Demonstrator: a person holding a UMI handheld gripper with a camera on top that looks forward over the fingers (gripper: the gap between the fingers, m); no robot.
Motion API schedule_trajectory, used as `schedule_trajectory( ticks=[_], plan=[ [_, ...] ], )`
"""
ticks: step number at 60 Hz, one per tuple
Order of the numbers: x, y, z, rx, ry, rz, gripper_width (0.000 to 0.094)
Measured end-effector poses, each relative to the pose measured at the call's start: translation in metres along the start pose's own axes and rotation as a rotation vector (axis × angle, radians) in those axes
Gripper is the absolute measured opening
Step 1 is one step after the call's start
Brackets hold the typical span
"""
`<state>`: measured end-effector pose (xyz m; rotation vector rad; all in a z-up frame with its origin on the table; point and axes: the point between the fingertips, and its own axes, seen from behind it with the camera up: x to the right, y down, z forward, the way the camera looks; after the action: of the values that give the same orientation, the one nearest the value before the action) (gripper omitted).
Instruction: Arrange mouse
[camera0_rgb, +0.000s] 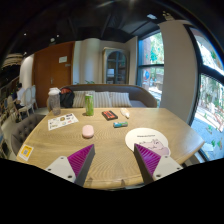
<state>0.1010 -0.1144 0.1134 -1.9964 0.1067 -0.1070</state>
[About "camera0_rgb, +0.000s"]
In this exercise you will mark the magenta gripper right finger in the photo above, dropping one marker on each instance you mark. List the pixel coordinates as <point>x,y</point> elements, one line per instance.
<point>154,166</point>

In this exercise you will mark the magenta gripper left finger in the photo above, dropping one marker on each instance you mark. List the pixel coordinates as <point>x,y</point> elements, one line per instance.
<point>75,167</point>

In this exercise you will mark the round white mouse pad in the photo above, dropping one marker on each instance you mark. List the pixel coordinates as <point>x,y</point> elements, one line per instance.
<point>148,138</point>

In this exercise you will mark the pink computer mouse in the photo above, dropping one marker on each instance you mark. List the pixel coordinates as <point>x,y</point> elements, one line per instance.
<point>88,131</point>

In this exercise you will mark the white sticker sheet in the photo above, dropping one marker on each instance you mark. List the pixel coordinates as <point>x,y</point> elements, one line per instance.
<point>61,121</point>

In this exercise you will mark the yellow QR code sticker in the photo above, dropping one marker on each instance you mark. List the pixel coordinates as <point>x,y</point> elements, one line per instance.
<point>25,152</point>

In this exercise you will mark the small green blue pack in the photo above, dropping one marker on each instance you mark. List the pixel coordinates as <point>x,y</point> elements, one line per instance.
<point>120,124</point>

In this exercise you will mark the cream plastic tube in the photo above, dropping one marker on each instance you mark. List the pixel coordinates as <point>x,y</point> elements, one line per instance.
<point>125,112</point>

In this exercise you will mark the black and red box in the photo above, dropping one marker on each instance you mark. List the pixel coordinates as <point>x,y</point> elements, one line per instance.
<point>109,115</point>

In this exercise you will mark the grey tufted chair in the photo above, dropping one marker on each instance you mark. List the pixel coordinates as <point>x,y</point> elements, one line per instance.
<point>22,131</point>

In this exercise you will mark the brown curved sofa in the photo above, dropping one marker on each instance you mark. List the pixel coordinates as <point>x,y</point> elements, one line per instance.
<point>136,93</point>

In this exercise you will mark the striped cushion left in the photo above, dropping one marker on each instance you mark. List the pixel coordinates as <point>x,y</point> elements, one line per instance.
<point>79,98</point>

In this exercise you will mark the striped cushion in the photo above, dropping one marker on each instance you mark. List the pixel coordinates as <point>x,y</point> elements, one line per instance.
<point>79,98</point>
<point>102,100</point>
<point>120,99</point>

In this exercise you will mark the green drink can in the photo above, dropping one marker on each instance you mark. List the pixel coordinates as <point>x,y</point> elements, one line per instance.
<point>89,105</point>

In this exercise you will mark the black backpack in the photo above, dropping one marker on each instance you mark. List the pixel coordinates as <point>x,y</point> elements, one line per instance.
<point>66,97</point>

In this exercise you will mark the striped cushion middle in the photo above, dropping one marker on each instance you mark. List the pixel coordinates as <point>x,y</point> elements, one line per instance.
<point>102,100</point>

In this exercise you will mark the striped cushion right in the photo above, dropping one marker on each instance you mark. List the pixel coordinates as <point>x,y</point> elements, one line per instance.
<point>120,99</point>

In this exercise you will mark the clear plastic water bottle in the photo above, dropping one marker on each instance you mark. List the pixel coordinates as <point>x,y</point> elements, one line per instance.
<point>54,100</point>

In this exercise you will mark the seated person in white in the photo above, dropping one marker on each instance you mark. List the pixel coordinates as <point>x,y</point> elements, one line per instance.
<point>19,101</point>

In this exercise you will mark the white dining chair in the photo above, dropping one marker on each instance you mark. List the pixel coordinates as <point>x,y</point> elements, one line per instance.
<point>27,101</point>

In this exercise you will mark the brown wooden door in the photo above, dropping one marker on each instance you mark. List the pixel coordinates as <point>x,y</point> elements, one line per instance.
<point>52,68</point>

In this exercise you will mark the arched glass cabinet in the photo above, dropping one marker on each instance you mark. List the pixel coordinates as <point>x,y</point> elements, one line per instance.
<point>115,66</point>

